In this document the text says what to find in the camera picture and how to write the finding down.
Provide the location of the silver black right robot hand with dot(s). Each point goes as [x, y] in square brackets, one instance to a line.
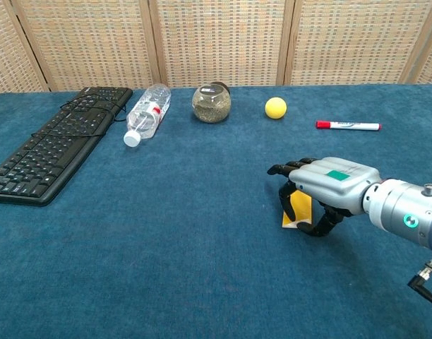
[332, 182]

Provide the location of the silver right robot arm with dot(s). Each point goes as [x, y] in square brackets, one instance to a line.
[403, 208]

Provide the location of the red capped whiteboard marker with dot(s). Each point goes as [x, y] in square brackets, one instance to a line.
[350, 125]

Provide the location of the yellow foam ball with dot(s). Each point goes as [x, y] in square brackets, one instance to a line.
[275, 108]

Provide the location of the round glass jar with grains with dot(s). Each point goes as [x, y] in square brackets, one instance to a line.
[211, 106]

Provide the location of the blue table cloth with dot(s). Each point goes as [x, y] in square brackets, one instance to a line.
[166, 247]

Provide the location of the woven folding screen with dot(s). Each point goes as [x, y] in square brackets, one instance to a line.
[216, 39]

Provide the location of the clear plastic water bottle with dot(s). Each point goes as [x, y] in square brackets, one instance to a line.
[147, 113]

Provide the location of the black computer keyboard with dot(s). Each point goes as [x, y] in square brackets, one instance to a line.
[53, 148]

